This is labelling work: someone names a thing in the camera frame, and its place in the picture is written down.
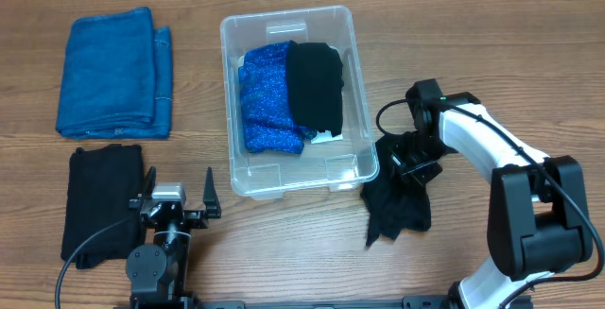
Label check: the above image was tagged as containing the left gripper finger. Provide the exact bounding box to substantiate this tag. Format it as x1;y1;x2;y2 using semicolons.
203;167;221;215
140;166;157;198

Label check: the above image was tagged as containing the black cloth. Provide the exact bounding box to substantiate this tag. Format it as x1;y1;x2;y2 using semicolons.
60;144;145;269
360;136;431;248
285;41;344;136

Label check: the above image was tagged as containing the blue sparkly cloth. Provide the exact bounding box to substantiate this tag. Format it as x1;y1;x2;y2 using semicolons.
238;42;317;155

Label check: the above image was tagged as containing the clear plastic container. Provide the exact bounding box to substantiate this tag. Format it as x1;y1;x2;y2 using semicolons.
220;5;379;200

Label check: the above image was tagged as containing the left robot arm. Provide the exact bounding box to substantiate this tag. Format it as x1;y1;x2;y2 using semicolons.
126;167;222;309

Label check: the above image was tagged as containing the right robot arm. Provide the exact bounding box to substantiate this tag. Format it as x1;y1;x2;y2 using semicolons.
389;79;604;309

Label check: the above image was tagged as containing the white paper label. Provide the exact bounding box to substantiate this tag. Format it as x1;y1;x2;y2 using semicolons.
311;130;343;145

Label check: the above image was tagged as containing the folded blue denim cloth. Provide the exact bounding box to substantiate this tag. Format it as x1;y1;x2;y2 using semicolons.
55;7;174;139

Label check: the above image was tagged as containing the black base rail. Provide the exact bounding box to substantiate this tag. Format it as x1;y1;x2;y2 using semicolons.
120;295;462;309

